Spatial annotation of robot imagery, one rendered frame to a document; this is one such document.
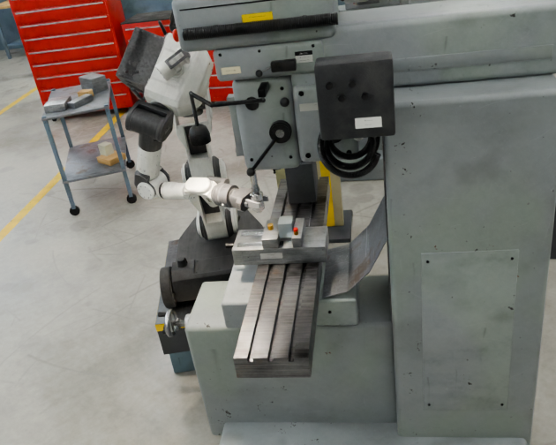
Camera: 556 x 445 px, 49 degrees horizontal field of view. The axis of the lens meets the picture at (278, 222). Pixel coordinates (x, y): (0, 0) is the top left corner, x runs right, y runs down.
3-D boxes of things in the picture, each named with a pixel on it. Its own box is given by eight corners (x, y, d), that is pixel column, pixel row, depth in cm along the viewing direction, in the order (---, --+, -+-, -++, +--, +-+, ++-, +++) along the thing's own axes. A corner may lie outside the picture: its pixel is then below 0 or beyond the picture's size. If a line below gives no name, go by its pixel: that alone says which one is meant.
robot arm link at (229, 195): (238, 196, 221) (213, 191, 227) (243, 219, 226) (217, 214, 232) (258, 181, 230) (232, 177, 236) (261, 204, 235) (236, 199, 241)
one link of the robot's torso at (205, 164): (189, 184, 293) (169, 87, 275) (226, 179, 293) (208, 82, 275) (187, 196, 279) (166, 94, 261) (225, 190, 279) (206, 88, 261)
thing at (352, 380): (209, 437, 264) (181, 328, 235) (224, 383, 291) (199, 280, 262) (400, 439, 250) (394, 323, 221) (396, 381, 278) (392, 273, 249)
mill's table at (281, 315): (236, 378, 190) (232, 358, 186) (281, 193, 297) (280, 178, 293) (311, 377, 186) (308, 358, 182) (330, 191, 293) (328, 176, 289)
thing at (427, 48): (292, 98, 188) (284, 32, 179) (298, 76, 208) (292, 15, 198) (569, 74, 175) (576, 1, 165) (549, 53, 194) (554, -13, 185)
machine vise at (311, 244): (234, 266, 231) (229, 241, 226) (241, 245, 244) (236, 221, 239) (326, 262, 225) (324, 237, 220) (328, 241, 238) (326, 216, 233)
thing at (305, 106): (299, 164, 198) (290, 86, 186) (305, 136, 219) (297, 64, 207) (358, 161, 195) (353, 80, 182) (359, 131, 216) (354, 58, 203)
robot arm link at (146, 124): (127, 144, 233) (129, 115, 224) (138, 131, 240) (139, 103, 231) (155, 154, 232) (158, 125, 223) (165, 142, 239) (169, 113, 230)
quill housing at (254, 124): (244, 174, 205) (229, 80, 189) (254, 149, 222) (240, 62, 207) (301, 170, 201) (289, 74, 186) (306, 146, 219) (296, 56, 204)
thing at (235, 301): (225, 329, 231) (219, 304, 225) (241, 276, 261) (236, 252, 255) (358, 327, 222) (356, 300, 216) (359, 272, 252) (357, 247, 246)
